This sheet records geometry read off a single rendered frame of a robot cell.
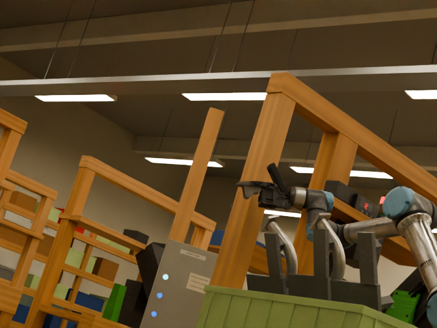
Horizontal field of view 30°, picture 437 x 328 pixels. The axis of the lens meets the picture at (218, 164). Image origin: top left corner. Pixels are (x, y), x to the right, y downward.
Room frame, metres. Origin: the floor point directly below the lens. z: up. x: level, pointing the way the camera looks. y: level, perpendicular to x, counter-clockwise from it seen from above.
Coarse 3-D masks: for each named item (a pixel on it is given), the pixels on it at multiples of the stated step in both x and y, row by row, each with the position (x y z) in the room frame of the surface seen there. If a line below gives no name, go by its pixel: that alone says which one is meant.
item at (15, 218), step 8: (8, 216) 13.47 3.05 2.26; (16, 216) 13.57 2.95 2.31; (24, 224) 13.71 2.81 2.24; (48, 232) 14.09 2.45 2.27; (56, 232) 14.20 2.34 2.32; (0, 248) 13.51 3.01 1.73; (0, 256) 13.55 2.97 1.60; (8, 256) 13.66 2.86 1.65; (16, 256) 13.76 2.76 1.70; (0, 264) 13.59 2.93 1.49; (8, 264) 13.70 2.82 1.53; (16, 264) 13.80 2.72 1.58; (32, 264) 14.02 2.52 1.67; (40, 264) 14.14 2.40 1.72; (32, 272) 14.06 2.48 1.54; (40, 272) 14.18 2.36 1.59
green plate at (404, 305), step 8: (392, 296) 3.25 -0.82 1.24; (400, 296) 3.22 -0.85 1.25; (408, 296) 3.19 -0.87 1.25; (416, 296) 3.17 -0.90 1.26; (392, 304) 3.23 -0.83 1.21; (400, 304) 3.20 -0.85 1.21; (408, 304) 3.18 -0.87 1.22; (416, 304) 3.16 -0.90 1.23; (392, 312) 3.21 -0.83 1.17; (400, 312) 3.18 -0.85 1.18; (408, 312) 3.16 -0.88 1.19; (408, 320) 3.14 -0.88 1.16
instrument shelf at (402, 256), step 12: (336, 204) 3.15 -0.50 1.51; (336, 216) 3.29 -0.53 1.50; (348, 216) 3.23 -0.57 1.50; (360, 216) 3.26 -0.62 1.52; (384, 240) 3.46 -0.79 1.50; (396, 240) 3.44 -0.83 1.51; (384, 252) 3.69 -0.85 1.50; (396, 252) 3.62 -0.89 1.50; (408, 252) 3.54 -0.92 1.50; (408, 264) 3.80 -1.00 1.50
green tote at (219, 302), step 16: (208, 288) 2.20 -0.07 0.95; (224, 288) 2.13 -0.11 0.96; (208, 304) 2.19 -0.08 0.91; (224, 304) 2.12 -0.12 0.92; (240, 304) 2.06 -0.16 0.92; (256, 304) 2.01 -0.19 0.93; (272, 304) 1.95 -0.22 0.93; (288, 304) 1.90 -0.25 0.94; (304, 304) 1.85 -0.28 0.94; (320, 304) 1.80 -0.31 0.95; (336, 304) 1.76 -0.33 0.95; (352, 304) 1.71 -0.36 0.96; (208, 320) 2.17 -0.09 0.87; (224, 320) 2.10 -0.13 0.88; (240, 320) 2.05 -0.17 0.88; (256, 320) 1.99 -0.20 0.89; (272, 320) 1.94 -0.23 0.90; (288, 320) 1.89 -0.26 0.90; (304, 320) 1.84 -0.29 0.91; (320, 320) 1.79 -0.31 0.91; (336, 320) 1.75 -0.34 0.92; (352, 320) 1.71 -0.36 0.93; (368, 320) 1.70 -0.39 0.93; (384, 320) 1.72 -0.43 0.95; (400, 320) 1.74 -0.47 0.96
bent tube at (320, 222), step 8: (320, 216) 2.00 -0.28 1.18; (328, 216) 2.01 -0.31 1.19; (312, 224) 2.02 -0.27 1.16; (320, 224) 2.01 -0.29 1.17; (328, 224) 2.00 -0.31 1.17; (328, 232) 1.99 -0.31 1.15; (336, 240) 1.97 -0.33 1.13; (336, 248) 1.97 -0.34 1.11; (336, 256) 1.97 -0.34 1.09; (344, 256) 1.97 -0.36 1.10; (336, 264) 1.97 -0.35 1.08; (344, 264) 1.97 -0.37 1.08; (336, 272) 1.98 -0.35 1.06; (344, 272) 1.98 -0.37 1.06
